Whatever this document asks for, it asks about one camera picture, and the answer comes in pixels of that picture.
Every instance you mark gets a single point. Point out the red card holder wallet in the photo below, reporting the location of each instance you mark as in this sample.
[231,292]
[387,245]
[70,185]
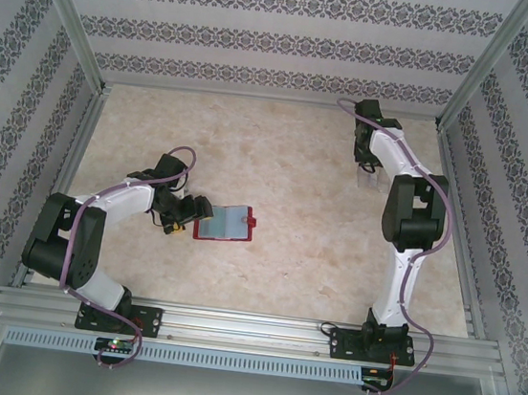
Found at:
[227,224]

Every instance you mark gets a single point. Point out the clear acrylic card stand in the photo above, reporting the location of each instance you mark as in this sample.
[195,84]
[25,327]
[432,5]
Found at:
[376,182]

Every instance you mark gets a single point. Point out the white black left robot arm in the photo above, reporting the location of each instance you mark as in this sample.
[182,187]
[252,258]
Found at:
[124,199]

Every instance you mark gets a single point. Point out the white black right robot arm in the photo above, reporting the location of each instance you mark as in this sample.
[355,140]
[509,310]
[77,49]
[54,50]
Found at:
[397,291]

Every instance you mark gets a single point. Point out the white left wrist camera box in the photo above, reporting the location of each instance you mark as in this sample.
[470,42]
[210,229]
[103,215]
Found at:
[182,191]

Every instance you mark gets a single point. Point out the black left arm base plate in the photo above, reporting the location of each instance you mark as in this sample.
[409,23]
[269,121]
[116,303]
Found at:
[150,321]

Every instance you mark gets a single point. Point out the aluminium back rail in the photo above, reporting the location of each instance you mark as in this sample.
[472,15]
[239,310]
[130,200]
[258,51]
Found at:
[276,99]

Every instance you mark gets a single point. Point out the aluminium side rail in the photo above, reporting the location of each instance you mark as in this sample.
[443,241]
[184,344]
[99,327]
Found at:
[455,173]
[73,159]

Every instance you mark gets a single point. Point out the aluminium mounting rail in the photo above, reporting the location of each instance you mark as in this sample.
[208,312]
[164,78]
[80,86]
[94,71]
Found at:
[247,330]

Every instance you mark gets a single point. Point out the aluminium frame post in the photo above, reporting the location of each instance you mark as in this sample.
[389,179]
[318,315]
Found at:
[482,65]
[69,14]

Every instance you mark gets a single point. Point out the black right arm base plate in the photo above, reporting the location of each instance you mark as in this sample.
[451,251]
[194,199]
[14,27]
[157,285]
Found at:
[339,346]

